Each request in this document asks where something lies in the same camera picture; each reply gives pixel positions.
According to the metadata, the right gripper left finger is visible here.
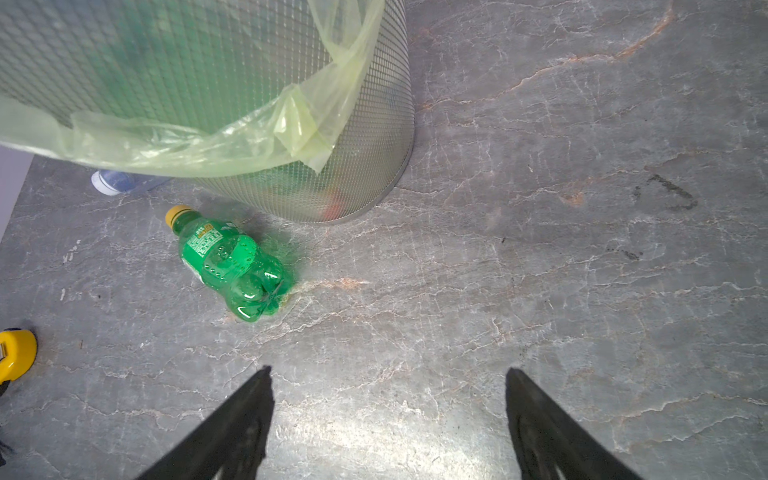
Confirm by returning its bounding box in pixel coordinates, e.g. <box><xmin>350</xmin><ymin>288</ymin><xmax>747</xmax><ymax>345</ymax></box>
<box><xmin>139</xmin><ymin>366</ymin><xmax>275</xmax><ymax>479</ymax></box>

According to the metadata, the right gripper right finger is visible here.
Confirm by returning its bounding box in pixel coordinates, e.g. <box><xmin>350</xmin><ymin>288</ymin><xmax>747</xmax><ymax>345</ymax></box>
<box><xmin>505</xmin><ymin>368</ymin><xmax>639</xmax><ymax>479</ymax></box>

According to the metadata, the green bottle yellow cap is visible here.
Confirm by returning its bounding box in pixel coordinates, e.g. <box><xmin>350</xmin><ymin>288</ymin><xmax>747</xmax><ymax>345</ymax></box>
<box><xmin>165</xmin><ymin>205</ymin><xmax>293</xmax><ymax>323</ymax></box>

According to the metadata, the green-lined mesh waste bin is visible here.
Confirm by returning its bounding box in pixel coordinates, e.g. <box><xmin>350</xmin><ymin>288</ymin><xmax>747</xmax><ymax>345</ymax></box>
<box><xmin>1</xmin><ymin>1</ymin><xmax>415</xmax><ymax>223</ymax></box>

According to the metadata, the yellow tape measure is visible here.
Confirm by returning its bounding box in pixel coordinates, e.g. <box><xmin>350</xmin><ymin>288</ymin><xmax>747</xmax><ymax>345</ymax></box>
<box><xmin>1</xmin><ymin>328</ymin><xmax>38</xmax><ymax>394</ymax></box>

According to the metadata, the clear bottle dark blue neck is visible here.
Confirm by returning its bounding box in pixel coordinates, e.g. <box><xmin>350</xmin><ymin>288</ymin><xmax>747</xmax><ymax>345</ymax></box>
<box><xmin>90</xmin><ymin>170</ymin><xmax>171</xmax><ymax>196</ymax></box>

